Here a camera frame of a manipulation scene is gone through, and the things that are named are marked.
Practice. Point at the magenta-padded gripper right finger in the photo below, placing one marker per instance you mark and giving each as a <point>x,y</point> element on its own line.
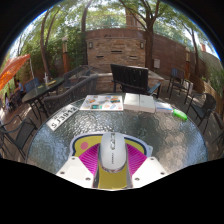
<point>150,171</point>

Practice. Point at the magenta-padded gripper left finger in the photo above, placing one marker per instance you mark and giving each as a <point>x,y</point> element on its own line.
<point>75,171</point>

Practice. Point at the white computer mouse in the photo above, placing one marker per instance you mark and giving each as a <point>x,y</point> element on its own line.
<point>112,151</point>

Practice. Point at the yellow duck-shaped mouse pad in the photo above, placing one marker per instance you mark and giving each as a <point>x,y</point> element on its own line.
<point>77,146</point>

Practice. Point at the white label plate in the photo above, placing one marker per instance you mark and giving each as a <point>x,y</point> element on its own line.
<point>62,117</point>

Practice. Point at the green small pack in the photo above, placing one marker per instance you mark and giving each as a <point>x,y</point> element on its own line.
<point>180,115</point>

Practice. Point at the dark mesh patio chair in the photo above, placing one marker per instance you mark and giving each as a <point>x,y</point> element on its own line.
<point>208,103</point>
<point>220,130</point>
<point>23,133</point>

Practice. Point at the small white and blue pack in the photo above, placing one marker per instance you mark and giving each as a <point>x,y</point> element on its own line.
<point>163,106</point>

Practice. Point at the colourful printed sticker sheet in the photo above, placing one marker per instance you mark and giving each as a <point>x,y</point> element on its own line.
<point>101,102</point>

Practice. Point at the dark wicker chair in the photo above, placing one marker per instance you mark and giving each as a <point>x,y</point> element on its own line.
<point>76,72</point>
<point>75,93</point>

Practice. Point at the dark round patio table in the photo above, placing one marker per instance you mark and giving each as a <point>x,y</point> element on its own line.
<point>41,88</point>

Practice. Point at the white side box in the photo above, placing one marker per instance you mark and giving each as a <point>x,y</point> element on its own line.
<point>187,87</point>

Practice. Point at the black slatted chair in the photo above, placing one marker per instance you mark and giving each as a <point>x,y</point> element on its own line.
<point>130,76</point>

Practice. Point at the blue patio chair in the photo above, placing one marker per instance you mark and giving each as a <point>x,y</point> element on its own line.
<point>31,84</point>

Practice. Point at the dark metal patio chair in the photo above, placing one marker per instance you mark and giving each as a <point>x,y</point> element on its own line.
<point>176,75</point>

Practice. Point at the person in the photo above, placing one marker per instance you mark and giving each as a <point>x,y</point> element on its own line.
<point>19,86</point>

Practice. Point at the orange patio umbrella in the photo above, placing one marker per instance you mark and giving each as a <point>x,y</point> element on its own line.
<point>11,68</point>

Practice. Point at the grey wall utility box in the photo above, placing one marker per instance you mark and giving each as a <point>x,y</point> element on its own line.
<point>156,63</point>

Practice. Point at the brown lamp post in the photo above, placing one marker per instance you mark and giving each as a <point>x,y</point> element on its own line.
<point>187,63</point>
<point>65,55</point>

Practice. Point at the black wall lamp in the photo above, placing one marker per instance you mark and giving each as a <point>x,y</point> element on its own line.
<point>142,45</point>
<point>90,45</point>

